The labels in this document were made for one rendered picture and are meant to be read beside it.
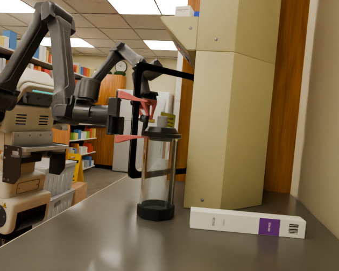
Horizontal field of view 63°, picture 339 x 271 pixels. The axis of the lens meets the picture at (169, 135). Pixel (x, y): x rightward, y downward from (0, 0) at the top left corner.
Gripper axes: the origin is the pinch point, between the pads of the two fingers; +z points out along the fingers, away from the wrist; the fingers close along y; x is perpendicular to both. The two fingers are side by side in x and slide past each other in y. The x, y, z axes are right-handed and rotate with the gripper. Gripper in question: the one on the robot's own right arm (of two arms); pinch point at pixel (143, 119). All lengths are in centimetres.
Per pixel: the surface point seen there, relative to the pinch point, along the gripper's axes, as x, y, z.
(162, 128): -4.0, -1.9, 6.4
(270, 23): 20, 34, 33
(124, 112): 496, 7, -183
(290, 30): 46, 41, 45
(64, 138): 272, -38, -184
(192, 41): 9.1, 23.9, 10.5
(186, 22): 9.1, 29.3, 8.0
